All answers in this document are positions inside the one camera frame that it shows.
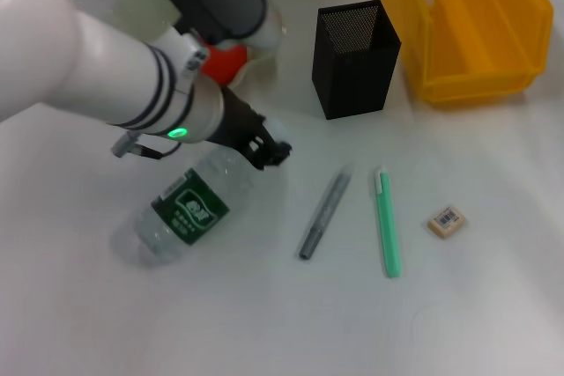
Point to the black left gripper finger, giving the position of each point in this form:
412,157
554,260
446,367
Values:
279,152
259,153

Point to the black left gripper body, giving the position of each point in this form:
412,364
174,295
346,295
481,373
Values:
240,125

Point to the red-orange fruit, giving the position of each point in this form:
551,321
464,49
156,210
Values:
224,63

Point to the clear green-label water bottle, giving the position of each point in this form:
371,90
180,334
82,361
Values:
189,208

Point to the black mesh pen holder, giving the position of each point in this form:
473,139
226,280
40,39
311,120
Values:
352,72

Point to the green pen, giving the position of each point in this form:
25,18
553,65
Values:
388,226

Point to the beige eraser with barcode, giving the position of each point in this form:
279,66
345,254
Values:
446,222

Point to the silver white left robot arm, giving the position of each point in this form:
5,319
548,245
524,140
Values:
88,68

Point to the grey pen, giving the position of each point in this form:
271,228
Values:
324,217

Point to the pale green glass fruit bowl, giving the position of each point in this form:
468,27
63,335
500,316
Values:
141,10

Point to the yellow plastic bin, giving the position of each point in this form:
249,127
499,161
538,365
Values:
484,32

